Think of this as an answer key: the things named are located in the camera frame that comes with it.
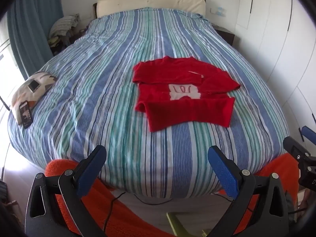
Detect teal curtain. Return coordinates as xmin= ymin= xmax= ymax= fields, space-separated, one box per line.
xmin=7 ymin=0 xmax=63 ymax=79

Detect wall socket with plug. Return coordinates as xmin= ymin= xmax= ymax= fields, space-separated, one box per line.
xmin=210 ymin=7 xmax=226 ymax=17

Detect cream padded headboard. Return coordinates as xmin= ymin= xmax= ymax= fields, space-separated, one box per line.
xmin=93 ymin=0 xmax=206 ymax=18

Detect green plastic object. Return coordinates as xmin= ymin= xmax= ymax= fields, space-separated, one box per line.
xmin=166 ymin=212 xmax=194 ymax=237

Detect white wardrobe doors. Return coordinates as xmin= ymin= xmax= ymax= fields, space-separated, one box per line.
xmin=235 ymin=0 xmax=315 ymax=141

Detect red knit sweater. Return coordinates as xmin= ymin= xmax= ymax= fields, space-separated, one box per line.
xmin=132 ymin=56 xmax=240 ymax=132

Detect dark wooden nightstand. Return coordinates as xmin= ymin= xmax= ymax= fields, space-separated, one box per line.
xmin=212 ymin=24 xmax=235 ymax=46

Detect patterned beige cushion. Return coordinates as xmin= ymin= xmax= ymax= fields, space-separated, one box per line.
xmin=11 ymin=72 xmax=57 ymax=125

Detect orange red knit clothing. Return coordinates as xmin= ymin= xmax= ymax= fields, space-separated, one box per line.
xmin=44 ymin=152 xmax=301 ymax=237

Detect pile of folded clothes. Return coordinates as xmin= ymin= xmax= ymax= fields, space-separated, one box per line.
xmin=48 ymin=14 xmax=80 ymax=56

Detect striped blue green bedspread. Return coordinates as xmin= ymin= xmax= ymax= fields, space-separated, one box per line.
xmin=8 ymin=8 xmax=289 ymax=198

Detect black smartphone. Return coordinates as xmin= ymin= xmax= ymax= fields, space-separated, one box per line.
xmin=19 ymin=101 xmax=33 ymax=129

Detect black cable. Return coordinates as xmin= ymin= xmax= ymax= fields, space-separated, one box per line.
xmin=102 ymin=190 xmax=232 ymax=237

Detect small silver phone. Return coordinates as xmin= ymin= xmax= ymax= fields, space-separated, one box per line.
xmin=28 ymin=80 xmax=40 ymax=93

